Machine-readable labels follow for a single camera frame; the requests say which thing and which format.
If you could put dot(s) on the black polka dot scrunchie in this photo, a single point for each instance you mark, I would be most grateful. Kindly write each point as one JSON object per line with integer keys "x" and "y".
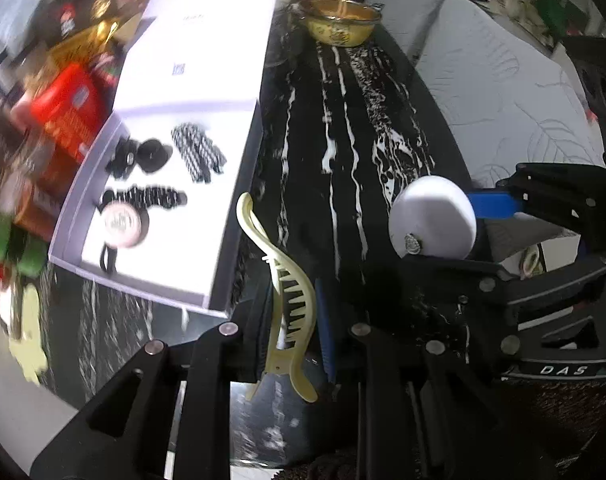
{"x": 153, "y": 196}

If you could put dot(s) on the red canister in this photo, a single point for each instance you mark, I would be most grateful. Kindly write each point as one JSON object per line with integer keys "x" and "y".
{"x": 68, "y": 110}

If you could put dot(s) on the black white checkered scrunchie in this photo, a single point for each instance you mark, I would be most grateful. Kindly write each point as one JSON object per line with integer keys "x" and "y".
{"x": 198, "y": 152}

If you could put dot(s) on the black duckbill clip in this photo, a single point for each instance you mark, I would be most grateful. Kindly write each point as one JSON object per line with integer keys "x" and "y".
{"x": 108, "y": 257}

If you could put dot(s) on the white round compact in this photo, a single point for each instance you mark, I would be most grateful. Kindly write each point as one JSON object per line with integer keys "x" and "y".
{"x": 433, "y": 215}

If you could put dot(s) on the yellow noodle bowl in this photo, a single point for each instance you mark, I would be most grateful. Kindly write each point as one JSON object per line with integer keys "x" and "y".
{"x": 340, "y": 22}

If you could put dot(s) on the cream hair clip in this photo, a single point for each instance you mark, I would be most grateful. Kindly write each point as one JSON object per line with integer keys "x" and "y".
{"x": 290, "y": 305}

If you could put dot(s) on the small orange peel jar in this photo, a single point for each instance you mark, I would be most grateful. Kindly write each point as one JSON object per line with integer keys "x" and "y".
{"x": 38, "y": 207}

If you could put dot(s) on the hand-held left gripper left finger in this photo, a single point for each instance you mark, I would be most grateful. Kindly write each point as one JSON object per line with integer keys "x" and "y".
{"x": 262, "y": 340}

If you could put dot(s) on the black claw clip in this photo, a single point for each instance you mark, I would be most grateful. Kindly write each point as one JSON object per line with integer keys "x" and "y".
{"x": 122, "y": 157}

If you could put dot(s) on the black gold oatmeal bag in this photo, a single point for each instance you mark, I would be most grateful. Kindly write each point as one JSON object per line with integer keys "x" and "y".
{"x": 70, "y": 15}

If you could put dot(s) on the white gift box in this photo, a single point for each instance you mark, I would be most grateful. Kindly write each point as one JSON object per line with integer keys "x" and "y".
{"x": 183, "y": 85}

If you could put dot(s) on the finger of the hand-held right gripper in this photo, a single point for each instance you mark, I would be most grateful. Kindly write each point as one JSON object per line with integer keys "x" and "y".
{"x": 458, "y": 272}
{"x": 495, "y": 204}

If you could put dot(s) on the pale green leaf coaster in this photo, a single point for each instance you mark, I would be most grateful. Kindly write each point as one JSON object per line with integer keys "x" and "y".
{"x": 28, "y": 330}

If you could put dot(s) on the pink round compact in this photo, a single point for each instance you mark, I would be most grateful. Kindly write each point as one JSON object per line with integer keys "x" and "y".
{"x": 125, "y": 222}

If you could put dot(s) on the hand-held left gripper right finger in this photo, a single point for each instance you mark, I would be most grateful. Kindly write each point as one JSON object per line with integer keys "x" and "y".
{"x": 328, "y": 340}

